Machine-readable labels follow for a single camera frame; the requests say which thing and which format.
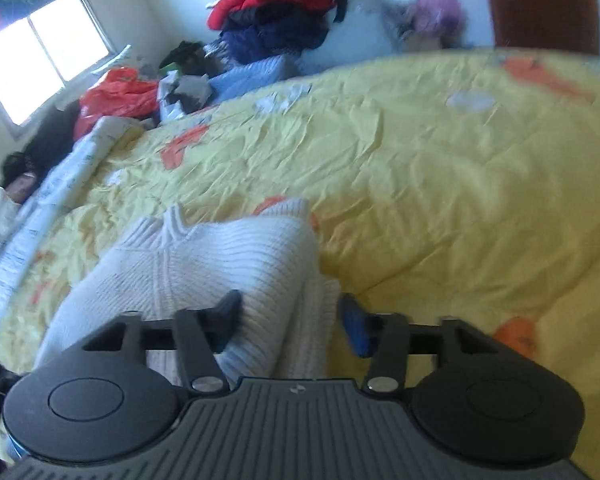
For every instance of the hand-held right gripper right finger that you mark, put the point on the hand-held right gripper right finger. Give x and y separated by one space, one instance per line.
355 325

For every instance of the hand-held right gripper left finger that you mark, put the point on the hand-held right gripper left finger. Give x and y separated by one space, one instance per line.
230 312

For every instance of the white knit sweater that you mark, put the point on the white knit sweater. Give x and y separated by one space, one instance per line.
230 260

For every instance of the yellow floral bedspread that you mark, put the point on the yellow floral bedspread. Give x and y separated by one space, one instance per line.
405 160

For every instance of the white printed quilt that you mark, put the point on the white printed quilt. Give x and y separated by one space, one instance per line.
55 195

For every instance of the light blue cloth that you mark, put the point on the light blue cloth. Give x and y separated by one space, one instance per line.
255 77

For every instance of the orange plastic bag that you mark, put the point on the orange plastic bag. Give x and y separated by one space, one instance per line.
115 97

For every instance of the black cloth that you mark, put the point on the black cloth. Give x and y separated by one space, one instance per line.
50 140

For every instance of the dark clothing with green patch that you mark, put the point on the dark clothing with green patch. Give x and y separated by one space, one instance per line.
192 57

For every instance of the dark blue garment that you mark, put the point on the dark blue garment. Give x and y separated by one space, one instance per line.
275 32

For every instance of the pale blue pillow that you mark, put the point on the pale blue pillow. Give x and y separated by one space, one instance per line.
360 35

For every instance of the cardboard box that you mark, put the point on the cardboard box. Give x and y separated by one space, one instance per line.
425 42

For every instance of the window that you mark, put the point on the window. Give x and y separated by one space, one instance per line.
40 55

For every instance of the pink plush toy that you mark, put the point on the pink plush toy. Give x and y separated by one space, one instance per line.
437 7

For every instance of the brown wooden door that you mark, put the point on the brown wooden door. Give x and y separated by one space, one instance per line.
540 5

